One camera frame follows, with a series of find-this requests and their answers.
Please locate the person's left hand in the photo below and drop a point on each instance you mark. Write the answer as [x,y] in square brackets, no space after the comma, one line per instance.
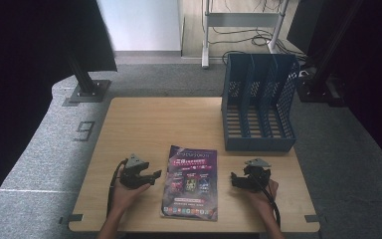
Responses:
[126,197]

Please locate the black curtain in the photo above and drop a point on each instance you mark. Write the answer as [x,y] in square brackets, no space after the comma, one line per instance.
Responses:
[378,83]
[20,83]

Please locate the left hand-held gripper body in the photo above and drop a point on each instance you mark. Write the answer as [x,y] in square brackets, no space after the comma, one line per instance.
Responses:
[133,176]

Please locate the white metal stand frame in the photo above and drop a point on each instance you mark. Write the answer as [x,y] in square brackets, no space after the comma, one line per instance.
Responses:
[242,19]

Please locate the person's right hand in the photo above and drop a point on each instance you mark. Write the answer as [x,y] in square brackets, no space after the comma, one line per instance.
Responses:
[262,199]

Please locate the grey table bracket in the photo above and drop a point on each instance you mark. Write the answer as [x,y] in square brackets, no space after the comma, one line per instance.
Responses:
[313,218]
[73,218]

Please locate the purple magazine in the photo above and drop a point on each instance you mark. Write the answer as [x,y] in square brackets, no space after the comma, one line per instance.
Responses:
[190,186]

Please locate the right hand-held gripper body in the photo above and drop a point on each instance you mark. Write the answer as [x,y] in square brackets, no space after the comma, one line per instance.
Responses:
[257,176]

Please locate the black post with base plate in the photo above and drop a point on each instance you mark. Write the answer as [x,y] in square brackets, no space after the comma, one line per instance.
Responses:
[88,87]

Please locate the black metal stand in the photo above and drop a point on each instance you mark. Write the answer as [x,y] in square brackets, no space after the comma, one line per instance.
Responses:
[318,88]

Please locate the blue plastic file rack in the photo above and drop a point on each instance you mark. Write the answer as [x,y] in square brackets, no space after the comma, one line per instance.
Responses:
[258,142]

